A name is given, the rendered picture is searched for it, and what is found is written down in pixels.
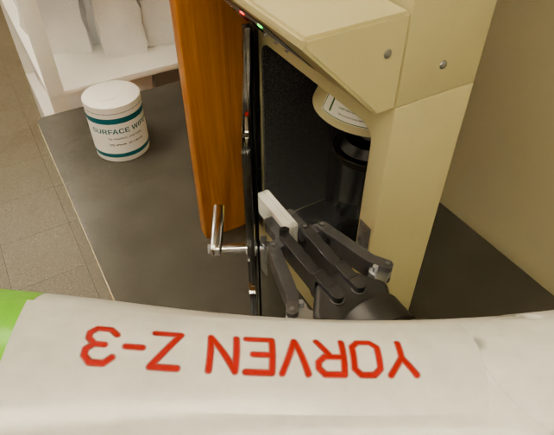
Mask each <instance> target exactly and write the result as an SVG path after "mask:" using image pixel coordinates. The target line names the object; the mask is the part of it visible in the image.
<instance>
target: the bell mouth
mask: <svg viewBox="0 0 554 435"><path fill-rule="evenodd" d="M312 103H313V107H314V109H315V111H316V112H317V113H318V114H319V116H320V117H321V118H323V119H324V120H325V121H326V122H327V123H328V124H330V125H332V126H333V127H335V128H337V129H340V130H342V131H345V132H347V133H350V134H353V135H356V136H364V137H369V138H371V137H370V133H369V129H368V126H367V124H366V123H365V122H364V121H363V120H362V119H361V118H360V117H358V116H357V115H356V114H355V113H353V112H352V111H351V110H349V109H348V108H347V107H345V106H344V105H343V104H341V103H340V102H339V101H337V100H336V99H335V98H334V97H332V96H331V95H330V94H329V93H328V92H327V91H325V90H324V89H323V88H321V87H320V86H318V87H317V89H316V91H315V92H314V94H313V97H312Z"/></svg>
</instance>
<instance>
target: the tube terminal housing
mask: <svg viewBox="0 0 554 435"><path fill-rule="evenodd" d="M388 1H390V2H392V3H395V4H396V5H398V6H400V7H401V8H403V9H406V10H408V13H410V17H409V23H408V27H407V32H406V41H405V46H404V52H403V56H402V61H401V67H400V76H399V81H398V85H397V91H396V96H395V100H394V106H393V108H391V109H390V110H385V111H383V112H380V113H377V114H376V113H372V112H371V111H369V110H368V109H366V108H365V107H364V106H362V105H361V104H359V103H358V102H357V101H355V100H354V99H353V98H352V97H351V96H349V95H348V94H347V93H345V92H344V91H342V90H341V89H340V88H338V87H337V86H336V85H334V84H333V83H331V82H330V81H329V80H328V79H327V78H325V77H324V76H323V75H321V74H320V73H319V72H317V71H316V70H313V69H312V68H311V67H309V66H308V65H307V64H306V63H305V62H303V61H302V60H301V59H299V58H298V57H297V56H295V55H294V54H292V53H291V52H290V51H289V52H288V53H286V52H285V50H286V48H284V47H283V46H281V44H279V43H278V44H277V45H275V44H274V42H275V40H274V39H273V38H271V37H270V36H269V35H268V36H267V37H266V36H264V34H265V33H264V32H261V31H260V30H259V29H258V32H259V67H260V101H261V169H262V191H264V164H263V125H262V86H261V49H262V47H263V46H266V45H268V46H269V47H271V48H272V49H273V50H274V51H275V52H276V53H277V54H279V55H280V56H281V57H283V58H284V59H285V60H287V61H288V62H289V63H291V64H292V65H293V66H295V67H296V68H297V69H298V70H300V71H301V72H302V73H303V74H304V75H305V76H307V77H308V78H309V79H311V80H312V81H313V82H315V83H316V84H317V85H319V86H320V87H321V88H323V89H324V90H325V91H327V92H328V93H329V94H330V95H331V96H332V97H334V98H335V99H336V100H337V101H339V102H340V103H341V104H343V105H344V106H345V107H347V108H348V109H349V110H351V111H352V112H353V113H355V114H356V115H357V116H358V117H360V118H361V119H362V120H363V121H364V122H365V123H366V124H367V126H368V129H369V133H370V137H371V143H370V150H369V156H368V166H367V172H366V178H365V184H364V190H363V195H362V207H361V213H360V218H359V224H358V231H359V225H360V219H361V220H362V221H363V222H364V223H365V224H366V225H367V226H368V227H369V228H370V229H371V233H370V238H369V244H368V251H369V252H370V253H372V254H373V255H377V256H379V257H382V258H385V259H388V260H390V261H392V262H393V270H392V273H391V278H390V281H389V282H388V283H386V285H387V287H388V291H389V293H390V294H392V295H393V296H395V297H396V298H397V299H398V301H399V302H400V303H401V304H402V305H403V306H404V307H405V308H406V309H407V310H408V309H409V306H410V303H411V300H412V295H413V291H414V288H415V285H416V282H417V279H418V276H419V270H420V268H421V264H422V261H423V258H424V255H425V250H426V246H427V243H428V240H429V237H430V234H431V228H432V226H433V222H434V219H435V216H436V213H437V209H438V204H439V201H440V198H441V195H442V191H443V189H444V183H445V180H446V177H447V173H448V171H449V167H450V162H451V159H452V155H453V153H454V149H455V146H456V141H457V138H458V135H459V131H460V128H461V125H462V122H463V117H464V113H465V111H466V107H467V104H468V101H469V95H470V93H471V89H472V86H473V81H474V79H475V74H476V71H477V67H478V65H479V61H480V58H481V55H482V49H483V47H484V43H485V40H486V37H487V34H488V29H489V25H490V23H491V19H492V16H493V13H494V7H495V5H496V1H497V0H388ZM358 231H357V236H356V243H357V237H358ZM285 260H286V259H285ZM286 264H287V266H288V268H289V270H290V273H291V275H292V277H293V280H294V283H295V285H296V288H297V289H298V290H299V292H300V293H301V295H302V296H303V297H304V298H305V300H306V301H307V303H308V304H309V305H310V307H311V308H312V309H313V301H314V298H313V297H312V295H311V292H310V289H309V288H308V287H307V285H306V284H305V283H304V282H303V281H302V280H301V279H300V277H299V276H298V275H297V273H296V272H295V271H294V270H293V268H292V267H291V266H290V264H289V263H288V262H286Z"/></svg>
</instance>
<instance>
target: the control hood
mask: <svg viewBox="0 0 554 435"><path fill-rule="evenodd" d="M230 1H231V2H232V3H234V4H235V5H236V6H238V7H239V8H240V9H242V10H243V11H245V12H246V13H248V14H249V15H250V16H252V17H253V18H254V19H256V21H258V22H259V23H261V24H262V25H263V26H265V27H266V28H268V29H269V30H270V31H271V32H273V33H274V34H275V35H276V36H277V37H278V38H280V39H281V40H282V41H283V42H284V43H286V44H287V45H288V46H289V47H290V48H291V49H292V50H293V51H294V52H295V53H296V54H297V55H299V56H300V57H301V58H302V59H303V60H304V61H306V62H307V63H308V64H309V65H310V66H311V67H313V68H314V69H315V70H316V71H317V72H318V73H320V74H321V75H323V76H324V77H325V78H327V79H328V80H329V81H330V82H331V83H333V84H334V85H336V86H337V87H338V88H340V89H341V90H342V91H344V92H345V93H347V94H348V95H349V96H351V97H352V98H353V99H354V100H355V101H357V102H358V103H359V104H361V105H362V106H364V107H365V108H366V109H368V110H369V111H371V112H372V113H376V114H377V113H380V112H383V111H385V110H390V109H391V108H393V106H394V100H395V96H396V91H397V85H398V81H399V76H400V67H401V61H402V56H403V52H404V46H405V41H406V32H407V27H408V23H409V17H410V13H408V10H406V9H403V8H401V7H400V6H398V5H396V4H395V3H392V2H390V1H388V0H230Z"/></svg>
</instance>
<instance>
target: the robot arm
mask: <svg viewBox="0 0 554 435"><path fill-rule="evenodd" d="M258 211H259V213H260V214H261V216H262V217H263V218H264V220H265V231H266V232H267V233H268V235H269V236H270V237H271V238H272V240H273V241H271V242H269V243H268V263H269V265H270V268H271V270H272V272H273V275H274V278H275V281H276V284H277V286H278V288H279V291H280V295H281V298H282V299H283V302H284V305H285V307H286V317H285V318H276V317H262V316H249V315H239V314H228V313H218V312H201V311H193V310H185V309H177V308H170V307H163V306H150V305H143V304H136V303H129V302H122V301H115V300H108V299H94V298H86V297H79V296H71V295H62V294H54V293H37V292H28V291H19V290H9V289H0V435H554V310H550V311H542V312H526V313H516V314H508V315H500V316H491V317H479V318H447V319H427V318H415V317H414V316H413V315H412V314H411V313H410V312H409V311H408V310H407V309H406V308H405V307H404V306H403V305H402V304H401V303H400V302H399V301H398V299H397V298H396V297H395V296H393V295H392V294H390V293H389V291H388V287H387V285H386V283H388V282H389V281H390V278H391V273H392V270H393V262H392V261H390V260H388V259H385V258H382V257H379V256H377V255H373V254H372V253H370V252H369V251H368V250H366V249H365V248H363V247H362V246H361V245H359V244H358V243H356V242H354V241H353V240H351V239H350V238H348V237H347V236H345V235H344V234H343V233H342V232H340V231H339V230H337V229H335V228H334V227H332V226H331V225H329V224H327V223H326V222H325V221H318V222H317V224H314V225H309V224H307V223H305V222H304V221H303V220H302V219H301V218H300V217H299V215H298V214H297V213H296V212H295V211H294V210H292V209H288V210H285V208H284V207H283V206H282V205H281V204H280V203H279V201H278V200H277V199H276V198H275V197H274V195H273V194H272V193H271V192H270V191H269V190H265V191H263V192H258ZM298 239H299V243H297V241H298ZM300 245H301V247H300ZM302 247H303V248H304V249H305V250H303V249H302ZM305 251H306V252H307V253H308V254H309V255H308V254H307V253H306V252H305ZM310 257H311V258H312V259H313V260H312V259H311V258H310ZM285 259H286V260H285ZM340 259H341V260H340ZM286 262H288V263H289V264H290V266H291V267H292V268H293V270H294V271H295V272H296V273H297V275H298V276H299V277H300V279H301V280H302V281H303V282H304V283H305V284H306V285H307V287H308V288H309V289H310V292H311V295H312V297H313V298H314V301H313V311H312V310H310V309H308V307H307V305H306V303H305V302H304V301H303V300H302V299H299V292H298V289H297V288H296V285H295V283H294V280H293V277H292V275H291V273H290V270H289V268H288V266H287V264H286ZM314 262H316V263H317V265H318V266H317V265H316V264H315V263H314ZM351 267H352V268H354V269H355V270H356V271H358V272H359V273H361V274H358V273H356V272H355V271H354V270H353V269H352V268H351ZM319 268H321V269H319Z"/></svg>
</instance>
